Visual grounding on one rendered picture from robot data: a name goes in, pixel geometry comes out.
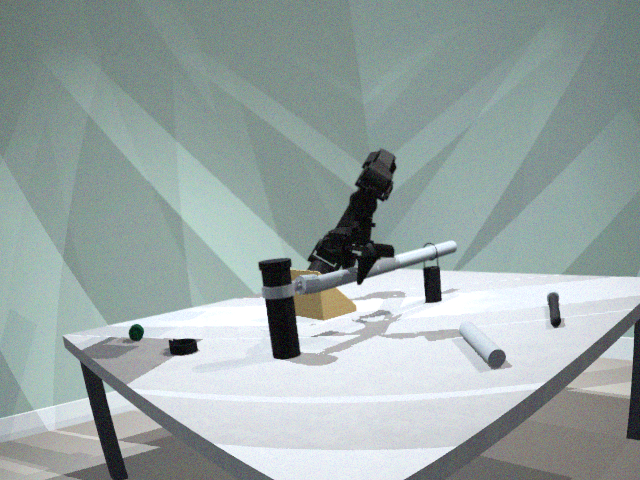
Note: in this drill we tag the grey metal cup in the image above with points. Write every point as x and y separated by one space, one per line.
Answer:
304 284

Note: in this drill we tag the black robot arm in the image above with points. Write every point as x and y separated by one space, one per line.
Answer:
376 179

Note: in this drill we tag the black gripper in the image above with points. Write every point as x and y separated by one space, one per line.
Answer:
371 252

